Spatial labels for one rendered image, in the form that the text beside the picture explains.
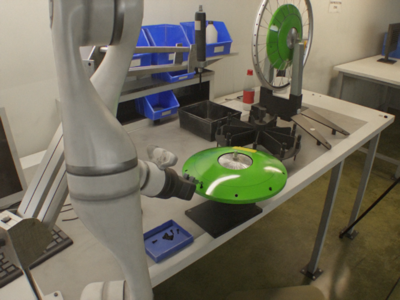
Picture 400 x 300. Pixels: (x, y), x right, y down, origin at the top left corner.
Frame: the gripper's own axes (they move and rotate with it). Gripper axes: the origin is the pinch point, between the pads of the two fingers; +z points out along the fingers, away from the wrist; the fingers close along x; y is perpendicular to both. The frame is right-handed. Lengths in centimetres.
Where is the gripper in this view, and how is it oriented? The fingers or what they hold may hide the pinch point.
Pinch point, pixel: (201, 182)
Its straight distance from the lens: 88.4
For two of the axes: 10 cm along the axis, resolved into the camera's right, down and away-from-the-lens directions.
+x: 7.2, 3.1, -6.2
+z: 5.7, 2.4, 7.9
